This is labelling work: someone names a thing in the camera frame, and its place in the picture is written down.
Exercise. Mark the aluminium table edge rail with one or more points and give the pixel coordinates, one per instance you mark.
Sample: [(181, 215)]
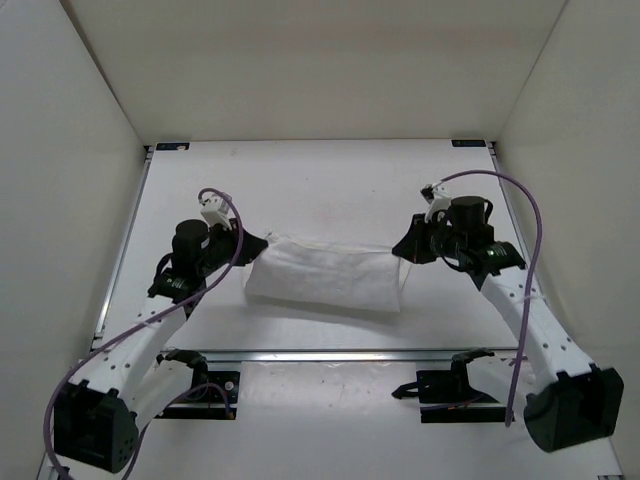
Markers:
[(332, 356)]

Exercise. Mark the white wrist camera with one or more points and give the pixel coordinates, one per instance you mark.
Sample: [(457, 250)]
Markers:
[(438, 200), (215, 208)]

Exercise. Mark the white pleated skirt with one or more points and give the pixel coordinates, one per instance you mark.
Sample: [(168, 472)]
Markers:
[(335, 274)]

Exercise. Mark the corner table label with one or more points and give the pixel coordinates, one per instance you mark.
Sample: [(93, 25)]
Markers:
[(468, 143), (172, 146)]

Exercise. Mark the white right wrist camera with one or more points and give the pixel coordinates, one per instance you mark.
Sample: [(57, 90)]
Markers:
[(438, 200)]

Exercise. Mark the right corner table label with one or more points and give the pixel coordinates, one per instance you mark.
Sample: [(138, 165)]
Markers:
[(468, 143)]

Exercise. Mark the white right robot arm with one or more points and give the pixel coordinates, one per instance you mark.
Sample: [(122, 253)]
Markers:
[(568, 400)]

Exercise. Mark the white front cover board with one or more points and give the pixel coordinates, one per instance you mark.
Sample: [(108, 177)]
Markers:
[(340, 421)]

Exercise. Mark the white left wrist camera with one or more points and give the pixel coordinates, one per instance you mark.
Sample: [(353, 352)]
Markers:
[(215, 208)]

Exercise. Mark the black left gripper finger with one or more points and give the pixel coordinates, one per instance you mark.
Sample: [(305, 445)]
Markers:
[(245, 240), (246, 257)]

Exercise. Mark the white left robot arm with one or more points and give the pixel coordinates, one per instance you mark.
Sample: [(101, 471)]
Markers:
[(98, 413)]

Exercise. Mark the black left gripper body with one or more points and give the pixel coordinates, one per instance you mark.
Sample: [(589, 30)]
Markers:
[(222, 249)]

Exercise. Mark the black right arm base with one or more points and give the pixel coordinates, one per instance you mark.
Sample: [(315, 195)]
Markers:
[(447, 397)]

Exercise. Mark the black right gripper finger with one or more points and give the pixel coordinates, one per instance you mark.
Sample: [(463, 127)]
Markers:
[(421, 228), (412, 248)]

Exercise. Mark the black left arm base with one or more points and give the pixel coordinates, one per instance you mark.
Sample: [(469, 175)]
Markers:
[(213, 394)]

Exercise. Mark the left corner table label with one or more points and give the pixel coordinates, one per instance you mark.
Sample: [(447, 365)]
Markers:
[(172, 146)]

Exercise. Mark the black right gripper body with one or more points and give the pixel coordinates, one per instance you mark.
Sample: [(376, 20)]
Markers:
[(454, 240)]

